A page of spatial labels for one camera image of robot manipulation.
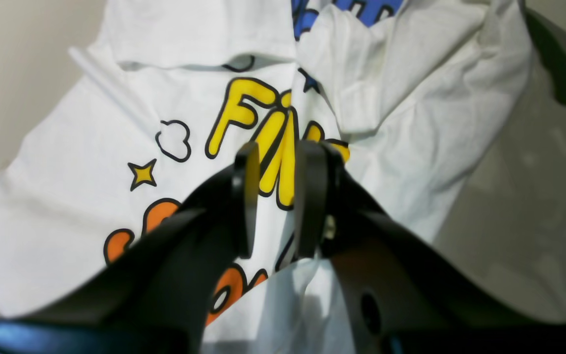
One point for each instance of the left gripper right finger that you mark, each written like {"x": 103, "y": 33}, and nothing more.
{"x": 401, "y": 297}

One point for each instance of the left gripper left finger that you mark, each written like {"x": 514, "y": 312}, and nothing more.
{"x": 154, "y": 299}

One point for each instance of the white printed t-shirt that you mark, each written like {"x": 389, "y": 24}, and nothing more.
{"x": 410, "y": 92}

